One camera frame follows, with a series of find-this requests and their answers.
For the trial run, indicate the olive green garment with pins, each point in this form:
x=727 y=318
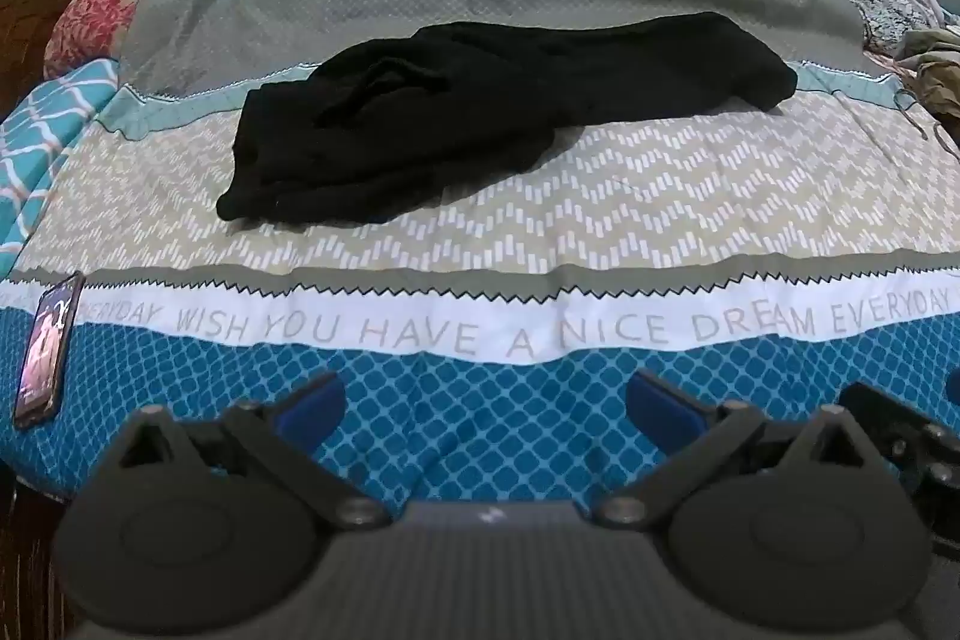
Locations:
x=934 y=70

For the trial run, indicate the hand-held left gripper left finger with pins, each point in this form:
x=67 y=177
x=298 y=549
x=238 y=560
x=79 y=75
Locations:
x=313 y=401

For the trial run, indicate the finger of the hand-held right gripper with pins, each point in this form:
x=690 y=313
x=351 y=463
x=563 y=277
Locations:
x=900 y=437

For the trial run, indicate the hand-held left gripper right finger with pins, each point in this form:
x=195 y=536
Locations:
x=660 y=404

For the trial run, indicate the black pants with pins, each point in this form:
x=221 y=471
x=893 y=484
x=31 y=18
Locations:
x=450 y=108

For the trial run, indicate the patterned teal grey bedsheet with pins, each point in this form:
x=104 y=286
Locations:
x=637 y=205

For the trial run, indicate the black smartphone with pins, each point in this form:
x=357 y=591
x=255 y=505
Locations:
x=49 y=347

